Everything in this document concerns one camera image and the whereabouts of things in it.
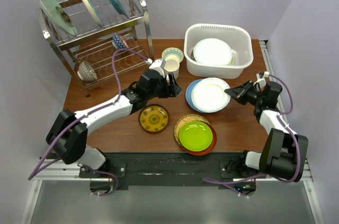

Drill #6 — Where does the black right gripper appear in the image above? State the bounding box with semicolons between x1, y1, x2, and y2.
224;80;264;106

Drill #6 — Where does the white paper plate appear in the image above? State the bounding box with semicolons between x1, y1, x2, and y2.
191;77;230;113

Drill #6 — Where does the white fluted bottom plate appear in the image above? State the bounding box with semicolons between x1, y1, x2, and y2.
193;38;233;66

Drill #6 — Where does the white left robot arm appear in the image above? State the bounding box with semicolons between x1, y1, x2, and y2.
46;69;182;177

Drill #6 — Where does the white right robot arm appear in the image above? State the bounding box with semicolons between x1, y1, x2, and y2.
225;81;308;183

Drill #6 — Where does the white plastic bin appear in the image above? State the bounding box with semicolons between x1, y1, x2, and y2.
183;23;254;79

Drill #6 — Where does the blue plate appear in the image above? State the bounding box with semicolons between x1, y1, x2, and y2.
185;79;202;112

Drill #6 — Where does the cream ceramic mug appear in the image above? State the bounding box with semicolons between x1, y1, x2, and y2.
164;58;180;79

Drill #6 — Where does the teal patterned small bowl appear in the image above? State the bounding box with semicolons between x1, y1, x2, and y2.
162;47;184;62

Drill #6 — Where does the yellow woven rim plate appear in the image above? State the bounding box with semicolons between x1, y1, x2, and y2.
174;114;210;146

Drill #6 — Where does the yellow patterned small plate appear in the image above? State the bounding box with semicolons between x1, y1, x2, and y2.
138;104;170;133

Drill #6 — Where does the red plate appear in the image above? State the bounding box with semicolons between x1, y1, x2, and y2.
182;125;217;156

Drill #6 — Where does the blue zigzag bowl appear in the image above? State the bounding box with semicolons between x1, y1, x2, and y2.
112;33;129;49

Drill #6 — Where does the steel dish rack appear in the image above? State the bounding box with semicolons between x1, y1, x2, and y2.
36;0;154;97

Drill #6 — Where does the cream rimmed racked plate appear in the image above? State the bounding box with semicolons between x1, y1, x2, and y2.
81;0;103;28

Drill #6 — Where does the green floral racked plate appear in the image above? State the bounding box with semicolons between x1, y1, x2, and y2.
39;0;77;36

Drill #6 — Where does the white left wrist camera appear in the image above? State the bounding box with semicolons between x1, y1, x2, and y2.
146;58;166;77

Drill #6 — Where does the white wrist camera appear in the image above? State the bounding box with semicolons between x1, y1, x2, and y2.
146;58;166;77
254;71;270;90

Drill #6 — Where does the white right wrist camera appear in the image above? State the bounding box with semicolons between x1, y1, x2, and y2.
254;71;270;90

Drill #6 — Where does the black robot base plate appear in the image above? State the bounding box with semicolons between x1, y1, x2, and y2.
79;151;267;191

